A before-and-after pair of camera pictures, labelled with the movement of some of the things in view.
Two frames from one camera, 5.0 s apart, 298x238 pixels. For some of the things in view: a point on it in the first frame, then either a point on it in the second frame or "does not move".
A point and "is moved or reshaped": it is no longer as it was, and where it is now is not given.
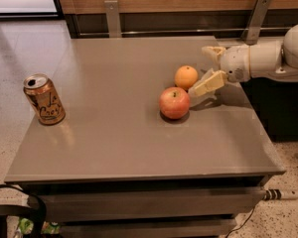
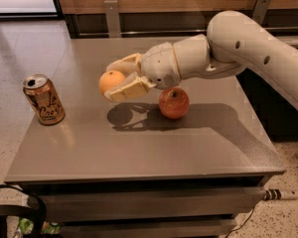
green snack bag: [48, 228] does not move
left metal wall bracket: [113, 22] does not move
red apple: [174, 102] does not move
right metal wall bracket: [255, 20] does not move
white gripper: [234, 63] → [159, 64]
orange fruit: [186, 76] is moved or reshaped
